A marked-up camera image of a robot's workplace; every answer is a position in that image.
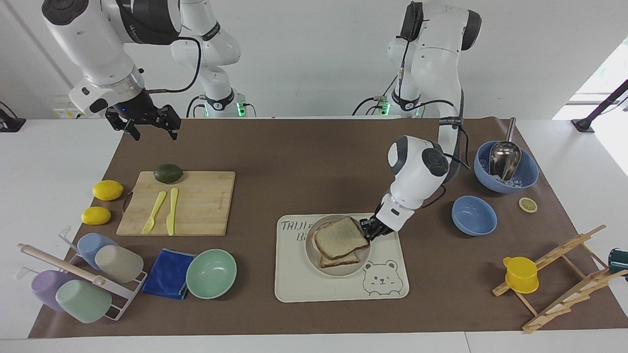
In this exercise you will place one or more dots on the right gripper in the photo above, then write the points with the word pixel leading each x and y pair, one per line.
pixel 135 109

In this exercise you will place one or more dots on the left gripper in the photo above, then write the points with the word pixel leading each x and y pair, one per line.
pixel 381 225

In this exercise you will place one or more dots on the toasted bread slice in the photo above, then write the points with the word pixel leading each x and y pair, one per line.
pixel 340 238
pixel 338 260

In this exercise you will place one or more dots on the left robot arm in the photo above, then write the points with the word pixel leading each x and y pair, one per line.
pixel 427 166

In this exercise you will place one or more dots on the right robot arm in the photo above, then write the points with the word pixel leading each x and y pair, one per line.
pixel 98 44

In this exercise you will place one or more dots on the round beige plate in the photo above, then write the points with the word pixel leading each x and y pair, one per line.
pixel 314 255

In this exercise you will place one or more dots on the dark green avocado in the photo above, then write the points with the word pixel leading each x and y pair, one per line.
pixel 168 173

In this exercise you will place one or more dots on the yellow lemon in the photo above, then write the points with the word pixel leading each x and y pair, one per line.
pixel 95 215
pixel 107 190

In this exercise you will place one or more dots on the white power socket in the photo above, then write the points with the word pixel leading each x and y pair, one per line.
pixel 66 113

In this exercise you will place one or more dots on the yellow-green plastic fork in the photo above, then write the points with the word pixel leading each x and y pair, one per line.
pixel 154 211

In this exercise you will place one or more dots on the yellow-green plastic knife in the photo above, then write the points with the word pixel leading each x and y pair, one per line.
pixel 171 211

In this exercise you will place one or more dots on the cream tray with bear print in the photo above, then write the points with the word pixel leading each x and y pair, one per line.
pixel 299 284

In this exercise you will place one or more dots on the wooden cutting board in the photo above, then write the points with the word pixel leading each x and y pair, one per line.
pixel 201 206

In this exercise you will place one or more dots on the small blue bowl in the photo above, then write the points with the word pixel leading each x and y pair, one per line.
pixel 473 215

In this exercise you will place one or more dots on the light blue cup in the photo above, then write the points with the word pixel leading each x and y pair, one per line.
pixel 91 245

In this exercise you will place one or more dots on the black stand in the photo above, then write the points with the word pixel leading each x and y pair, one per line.
pixel 601 108
pixel 9 122

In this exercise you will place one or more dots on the beige cup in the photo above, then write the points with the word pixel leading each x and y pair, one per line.
pixel 117 264

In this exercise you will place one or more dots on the blue cloth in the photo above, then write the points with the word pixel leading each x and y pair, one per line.
pixel 167 274

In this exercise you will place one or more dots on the metal scoop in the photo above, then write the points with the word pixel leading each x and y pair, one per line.
pixel 504 157

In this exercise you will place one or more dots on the lemon slice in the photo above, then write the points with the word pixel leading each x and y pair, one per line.
pixel 528 205

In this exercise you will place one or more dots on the mint green bowl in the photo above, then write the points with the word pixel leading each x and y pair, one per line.
pixel 211 274

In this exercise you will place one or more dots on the large blue bowl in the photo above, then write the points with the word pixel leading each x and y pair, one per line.
pixel 529 171

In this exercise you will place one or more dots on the mint green cup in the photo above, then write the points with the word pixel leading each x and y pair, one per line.
pixel 83 301

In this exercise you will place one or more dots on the purple cup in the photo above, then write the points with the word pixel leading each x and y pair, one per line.
pixel 45 289

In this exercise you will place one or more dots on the wooden folding rack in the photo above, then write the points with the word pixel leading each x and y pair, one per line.
pixel 559 301

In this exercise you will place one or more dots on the dark green container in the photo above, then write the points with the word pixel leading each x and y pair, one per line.
pixel 619 261

